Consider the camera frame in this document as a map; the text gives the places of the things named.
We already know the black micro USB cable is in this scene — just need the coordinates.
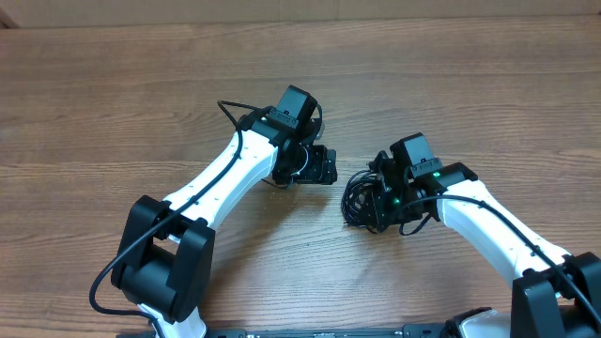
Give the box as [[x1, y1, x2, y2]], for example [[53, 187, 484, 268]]
[[341, 168, 391, 234]]

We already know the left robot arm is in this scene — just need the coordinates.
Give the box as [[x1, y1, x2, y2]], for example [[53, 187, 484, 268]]
[[110, 85, 337, 337]]

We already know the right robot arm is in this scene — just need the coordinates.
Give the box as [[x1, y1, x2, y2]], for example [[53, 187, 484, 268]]
[[368, 133, 600, 337]]

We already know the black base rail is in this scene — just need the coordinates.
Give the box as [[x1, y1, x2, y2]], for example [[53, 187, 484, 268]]
[[116, 322, 470, 338]]

